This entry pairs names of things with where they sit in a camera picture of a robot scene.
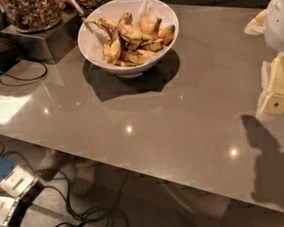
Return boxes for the black floor cables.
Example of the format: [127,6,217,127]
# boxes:
[0,127,131,227]

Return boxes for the long spotted banana left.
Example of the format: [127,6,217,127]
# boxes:
[84,17,122,65]

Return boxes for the orange banana right edge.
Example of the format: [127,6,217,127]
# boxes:
[158,24,175,46]

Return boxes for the beige shoe left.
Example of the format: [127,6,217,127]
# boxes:
[36,149,63,182]

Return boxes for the dark spotted banana middle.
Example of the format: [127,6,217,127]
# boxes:
[140,38,165,52]

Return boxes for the beige shoe right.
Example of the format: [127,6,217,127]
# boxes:
[72,160,95,197]

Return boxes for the metal stand block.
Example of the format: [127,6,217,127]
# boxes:
[1,12,80,64]

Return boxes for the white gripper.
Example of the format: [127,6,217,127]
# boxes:
[244,0,284,118]

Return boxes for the glass jar of nuts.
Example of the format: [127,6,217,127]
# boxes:
[0,0,62,33]

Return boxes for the orange ripe banana back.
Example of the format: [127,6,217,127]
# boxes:
[140,16,162,36]

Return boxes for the beige shoe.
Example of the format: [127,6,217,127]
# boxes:
[36,149,63,182]
[72,160,95,197]

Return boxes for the blue and silver box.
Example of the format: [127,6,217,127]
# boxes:
[0,158,44,227]

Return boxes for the spotted banana bottom front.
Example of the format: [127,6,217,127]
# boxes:
[122,49,155,65]

